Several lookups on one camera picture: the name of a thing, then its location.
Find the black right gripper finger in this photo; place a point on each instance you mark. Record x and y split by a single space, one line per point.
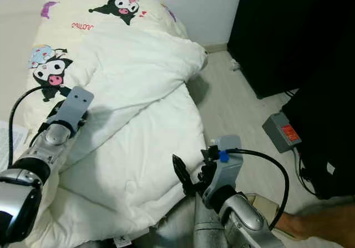
183 175
204 170

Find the cream cartoon print duvet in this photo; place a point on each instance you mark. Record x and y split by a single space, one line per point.
133 120

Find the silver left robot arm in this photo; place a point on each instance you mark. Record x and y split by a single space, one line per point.
22 203

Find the grey box with orange label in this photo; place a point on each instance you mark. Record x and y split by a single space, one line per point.
282 132

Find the small white floor object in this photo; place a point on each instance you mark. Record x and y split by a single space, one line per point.
234 65

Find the black cabinet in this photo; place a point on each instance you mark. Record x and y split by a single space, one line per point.
327 126

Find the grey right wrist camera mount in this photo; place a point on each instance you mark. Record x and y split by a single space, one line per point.
224 173

